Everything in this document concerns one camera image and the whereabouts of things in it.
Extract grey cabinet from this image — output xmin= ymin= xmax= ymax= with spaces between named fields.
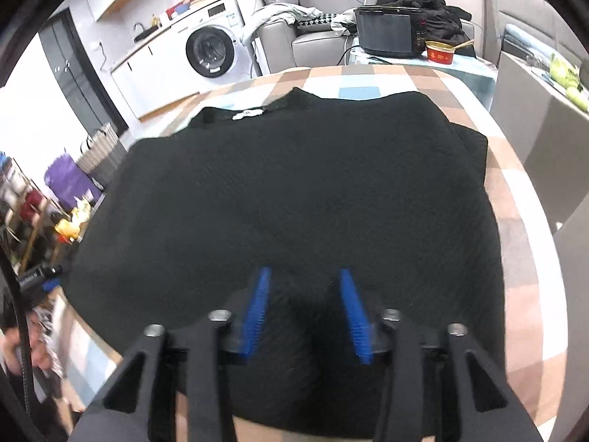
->
xmin=490 ymin=50 xmax=589 ymax=242

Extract pale crumpled cloth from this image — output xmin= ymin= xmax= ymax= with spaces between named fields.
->
xmin=329 ymin=14 xmax=360 ymax=38

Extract purple bag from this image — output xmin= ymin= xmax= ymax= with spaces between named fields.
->
xmin=45 ymin=154 xmax=104 ymax=213

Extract white counter cabinet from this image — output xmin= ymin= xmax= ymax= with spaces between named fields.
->
xmin=110 ymin=28 xmax=203 ymax=120

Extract dark refrigerator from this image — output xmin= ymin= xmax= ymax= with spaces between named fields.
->
xmin=39 ymin=9 xmax=130 ymax=134

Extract checkered blanket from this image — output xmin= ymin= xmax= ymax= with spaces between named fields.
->
xmin=50 ymin=64 xmax=569 ymax=442

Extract black clothes pile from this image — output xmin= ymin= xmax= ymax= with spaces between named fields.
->
xmin=377 ymin=0 xmax=475 ymax=49

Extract woven two-tone basket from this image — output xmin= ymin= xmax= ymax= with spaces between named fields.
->
xmin=75 ymin=122 xmax=130 ymax=189

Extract metal storage rack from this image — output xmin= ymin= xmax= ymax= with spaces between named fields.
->
xmin=0 ymin=150 xmax=61 ymax=277

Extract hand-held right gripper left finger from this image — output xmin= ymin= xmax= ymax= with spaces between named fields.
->
xmin=69 ymin=267 xmax=273 ymax=442

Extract black knit sweater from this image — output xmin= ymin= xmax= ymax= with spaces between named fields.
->
xmin=64 ymin=87 xmax=507 ymax=440

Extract black microwave oven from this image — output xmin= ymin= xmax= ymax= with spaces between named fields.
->
xmin=353 ymin=6 xmax=428 ymax=59

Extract green packets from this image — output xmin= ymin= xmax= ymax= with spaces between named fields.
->
xmin=547 ymin=53 xmax=589 ymax=112

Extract grey sofa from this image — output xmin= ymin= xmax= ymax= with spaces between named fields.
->
xmin=255 ymin=0 xmax=589 ymax=75

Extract white washing machine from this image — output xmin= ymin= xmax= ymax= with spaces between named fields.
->
xmin=170 ymin=0 xmax=253 ymax=90

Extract houndstooth cloth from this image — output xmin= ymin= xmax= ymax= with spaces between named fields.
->
xmin=297 ymin=11 xmax=357 ymax=29

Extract red bowl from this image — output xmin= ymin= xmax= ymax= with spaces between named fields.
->
xmin=424 ymin=41 xmax=456 ymax=64

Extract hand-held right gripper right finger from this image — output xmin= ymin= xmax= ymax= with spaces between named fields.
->
xmin=339 ymin=268 xmax=544 ymax=442

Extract grey blue garment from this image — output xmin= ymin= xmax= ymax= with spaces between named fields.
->
xmin=239 ymin=4 xmax=325 ymax=48

